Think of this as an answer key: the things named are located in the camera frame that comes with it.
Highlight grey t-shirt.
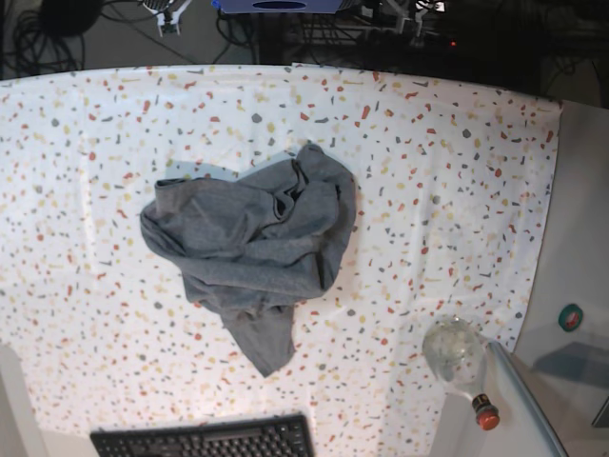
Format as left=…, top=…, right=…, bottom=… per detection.
left=140, top=144, right=357, bottom=376

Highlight terrazzo pattern tablecloth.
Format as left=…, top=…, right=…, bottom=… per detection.
left=1, top=66, right=561, bottom=456

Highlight clear bottle with red cap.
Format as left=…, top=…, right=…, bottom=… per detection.
left=422, top=317, right=501, bottom=431

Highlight black computer keyboard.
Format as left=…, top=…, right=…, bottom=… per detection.
left=89, top=414, right=315, bottom=457

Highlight blue box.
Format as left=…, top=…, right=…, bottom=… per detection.
left=211, top=0, right=360, bottom=14

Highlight green tape roll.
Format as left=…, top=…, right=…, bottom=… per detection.
left=558, top=304, right=583, bottom=332

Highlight grey laptop corner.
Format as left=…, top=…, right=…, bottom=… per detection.
left=592, top=398, right=609, bottom=428

